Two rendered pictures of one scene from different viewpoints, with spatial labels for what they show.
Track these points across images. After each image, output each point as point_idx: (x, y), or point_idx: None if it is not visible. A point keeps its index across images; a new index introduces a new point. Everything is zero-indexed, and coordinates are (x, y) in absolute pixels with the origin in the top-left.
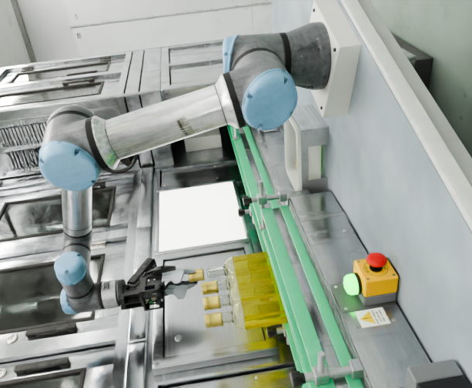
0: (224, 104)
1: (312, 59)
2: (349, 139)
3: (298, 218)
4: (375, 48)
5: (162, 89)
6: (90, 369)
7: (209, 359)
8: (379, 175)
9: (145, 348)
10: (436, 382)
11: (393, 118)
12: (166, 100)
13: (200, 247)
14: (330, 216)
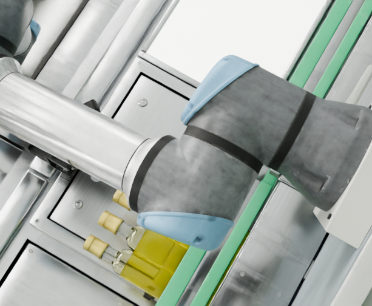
0: (124, 190)
1: (306, 189)
2: (335, 250)
3: (255, 226)
4: (350, 285)
5: None
6: None
7: (85, 256)
8: None
9: (40, 189)
10: None
11: None
12: (74, 118)
13: (195, 86)
14: (289, 258)
